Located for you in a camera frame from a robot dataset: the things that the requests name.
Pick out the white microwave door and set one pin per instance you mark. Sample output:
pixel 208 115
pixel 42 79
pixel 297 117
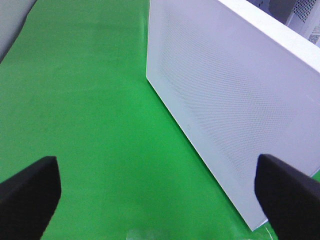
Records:
pixel 239 84

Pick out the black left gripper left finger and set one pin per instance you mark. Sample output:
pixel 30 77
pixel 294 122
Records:
pixel 29 199

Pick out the clear tape strip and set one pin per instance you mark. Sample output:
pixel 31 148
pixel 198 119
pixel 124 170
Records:
pixel 146 234

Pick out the white microwave oven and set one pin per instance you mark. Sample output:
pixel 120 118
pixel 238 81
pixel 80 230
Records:
pixel 302 16

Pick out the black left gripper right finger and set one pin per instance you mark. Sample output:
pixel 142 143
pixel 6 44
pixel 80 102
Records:
pixel 289 199

